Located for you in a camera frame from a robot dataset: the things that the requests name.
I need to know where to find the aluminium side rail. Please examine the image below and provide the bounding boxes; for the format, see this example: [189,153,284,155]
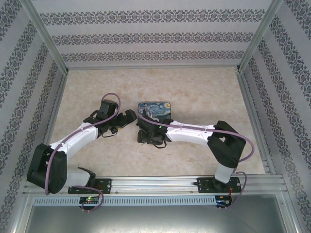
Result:
[236,70,276,175]
[35,71,70,178]

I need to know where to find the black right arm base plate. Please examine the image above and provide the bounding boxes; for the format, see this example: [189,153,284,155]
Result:
[197,177,242,194]

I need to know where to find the starry night painted tin box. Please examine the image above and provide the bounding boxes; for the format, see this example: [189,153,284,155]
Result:
[138,101,173,123]

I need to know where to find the aluminium frame post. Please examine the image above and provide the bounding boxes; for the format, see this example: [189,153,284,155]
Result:
[19,0,70,75]
[237,0,285,73]

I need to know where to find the grey metal panel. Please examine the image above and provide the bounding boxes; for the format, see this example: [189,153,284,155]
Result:
[14,205,298,233]

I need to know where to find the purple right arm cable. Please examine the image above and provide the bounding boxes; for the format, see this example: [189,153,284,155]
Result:
[137,106,255,209]

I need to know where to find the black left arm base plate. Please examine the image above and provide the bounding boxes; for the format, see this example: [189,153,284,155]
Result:
[68,178,112,195]

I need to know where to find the slotted grey cable duct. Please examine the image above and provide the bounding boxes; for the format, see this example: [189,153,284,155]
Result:
[33,196,234,207]

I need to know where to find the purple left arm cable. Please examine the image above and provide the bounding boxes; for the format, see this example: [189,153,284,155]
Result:
[45,93,122,212]

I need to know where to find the aluminium mounting rail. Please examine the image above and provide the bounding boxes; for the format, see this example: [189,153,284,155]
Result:
[23,175,289,195]

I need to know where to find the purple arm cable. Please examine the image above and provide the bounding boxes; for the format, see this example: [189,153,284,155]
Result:
[137,106,255,209]
[45,93,122,212]

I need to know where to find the small circuit board green light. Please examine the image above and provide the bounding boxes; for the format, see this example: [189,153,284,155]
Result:
[79,197,101,204]

